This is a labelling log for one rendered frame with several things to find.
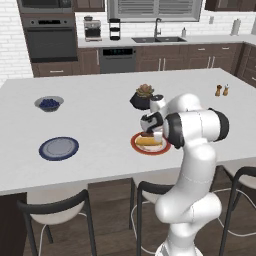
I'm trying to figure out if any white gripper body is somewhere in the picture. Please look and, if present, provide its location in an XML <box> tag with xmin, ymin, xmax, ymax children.
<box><xmin>151</xmin><ymin>130</ymin><xmax>164</xmax><ymax>144</ymax></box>

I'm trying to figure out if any yellow bun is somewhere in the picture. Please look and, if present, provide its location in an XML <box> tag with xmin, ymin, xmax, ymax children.
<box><xmin>134</xmin><ymin>135</ymin><xmax>164</xmax><ymax>148</ymax></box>

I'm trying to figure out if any red rimmed plate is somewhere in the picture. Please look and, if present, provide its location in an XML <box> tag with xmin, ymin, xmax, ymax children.
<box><xmin>130</xmin><ymin>131</ymin><xmax>173</xmax><ymax>157</ymax></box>

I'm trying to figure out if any blue rimmed plate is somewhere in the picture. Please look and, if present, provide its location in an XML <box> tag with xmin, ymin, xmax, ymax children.
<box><xmin>38</xmin><ymin>136</ymin><xmax>80</xmax><ymax>162</ymax></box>

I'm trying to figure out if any grey bowl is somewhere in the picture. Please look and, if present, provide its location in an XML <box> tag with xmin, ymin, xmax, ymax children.
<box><xmin>34</xmin><ymin>95</ymin><xmax>65</xmax><ymax>113</ymax></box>

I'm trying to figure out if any succulent in black pot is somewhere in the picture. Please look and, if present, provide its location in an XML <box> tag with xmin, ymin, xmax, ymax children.
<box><xmin>129</xmin><ymin>83</ymin><xmax>156</xmax><ymax>111</ymax></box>

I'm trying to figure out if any black white-seated stool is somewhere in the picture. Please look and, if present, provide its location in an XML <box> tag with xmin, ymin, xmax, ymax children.
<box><xmin>128</xmin><ymin>175</ymin><xmax>176</xmax><ymax>256</ymax></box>
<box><xmin>16</xmin><ymin>188</ymin><xmax>98</xmax><ymax>256</ymax></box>
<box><xmin>217</xmin><ymin>164</ymin><xmax>256</xmax><ymax>256</ymax></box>

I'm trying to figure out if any brown base cupboard run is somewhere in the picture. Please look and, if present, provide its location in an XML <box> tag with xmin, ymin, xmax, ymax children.
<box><xmin>234</xmin><ymin>42</ymin><xmax>256</xmax><ymax>89</ymax></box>
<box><xmin>134</xmin><ymin>42</ymin><xmax>245</xmax><ymax>73</ymax></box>
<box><xmin>31</xmin><ymin>47</ymin><xmax>101</xmax><ymax>79</ymax></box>

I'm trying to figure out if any dishwasher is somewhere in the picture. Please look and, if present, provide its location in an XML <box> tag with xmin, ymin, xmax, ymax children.
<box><xmin>98</xmin><ymin>46</ymin><xmax>137</xmax><ymax>75</ymax></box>

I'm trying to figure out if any dark sink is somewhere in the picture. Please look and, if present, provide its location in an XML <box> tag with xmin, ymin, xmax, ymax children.
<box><xmin>131</xmin><ymin>35</ymin><xmax>188</xmax><ymax>44</ymax></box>

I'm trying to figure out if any dark tap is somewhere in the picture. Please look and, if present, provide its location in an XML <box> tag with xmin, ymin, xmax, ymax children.
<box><xmin>153</xmin><ymin>17</ymin><xmax>164</xmax><ymax>39</ymax></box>

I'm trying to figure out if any dark blue food pile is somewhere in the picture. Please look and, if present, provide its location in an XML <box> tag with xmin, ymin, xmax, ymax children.
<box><xmin>39</xmin><ymin>98</ymin><xmax>61</xmax><ymax>110</ymax></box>

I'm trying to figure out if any black tiered stand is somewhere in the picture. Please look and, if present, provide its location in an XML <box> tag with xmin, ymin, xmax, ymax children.
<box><xmin>108</xmin><ymin>17</ymin><xmax>122</xmax><ymax>42</ymax></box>

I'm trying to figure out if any silver coffee machine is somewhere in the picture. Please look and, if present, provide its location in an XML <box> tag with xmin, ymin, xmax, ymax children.
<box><xmin>82</xmin><ymin>14</ymin><xmax>103</xmax><ymax>43</ymax></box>

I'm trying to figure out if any window with blinds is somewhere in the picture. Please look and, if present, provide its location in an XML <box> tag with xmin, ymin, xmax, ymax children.
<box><xmin>106</xmin><ymin>0</ymin><xmax>204</xmax><ymax>23</ymax></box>

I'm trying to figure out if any built-in microwave oven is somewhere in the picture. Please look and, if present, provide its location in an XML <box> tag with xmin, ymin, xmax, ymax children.
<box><xmin>16</xmin><ymin>0</ymin><xmax>75</xmax><ymax>15</ymax></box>

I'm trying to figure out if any brown wall cupboard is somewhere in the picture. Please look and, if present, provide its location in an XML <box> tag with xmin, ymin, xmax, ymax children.
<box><xmin>72</xmin><ymin>0</ymin><xmax>106</xmax><ymax>13</ymax></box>
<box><xmin>204</xmin><ymin>0</ymin><xmax>256</xmax><ymax>13</ymax></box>

